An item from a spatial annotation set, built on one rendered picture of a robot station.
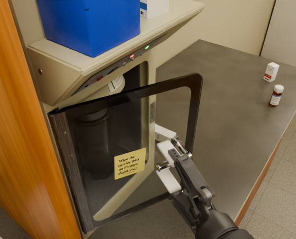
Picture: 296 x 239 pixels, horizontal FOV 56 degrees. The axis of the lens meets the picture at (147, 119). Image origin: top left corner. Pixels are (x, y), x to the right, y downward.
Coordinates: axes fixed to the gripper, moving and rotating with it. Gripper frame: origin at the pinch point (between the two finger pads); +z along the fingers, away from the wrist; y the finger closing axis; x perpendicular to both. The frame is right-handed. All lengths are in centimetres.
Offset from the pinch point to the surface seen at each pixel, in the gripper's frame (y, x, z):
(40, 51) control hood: 30.9, 20.1, 2.2
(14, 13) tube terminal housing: 35.3, 21.8, 5.1
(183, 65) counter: -26, -54, 77
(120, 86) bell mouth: 12.6, 4.2, 16.0
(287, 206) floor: -120, -112, 19
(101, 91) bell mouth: 14.0, 9.4, 14.2
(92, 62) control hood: 31.0, 14.7, -4.0
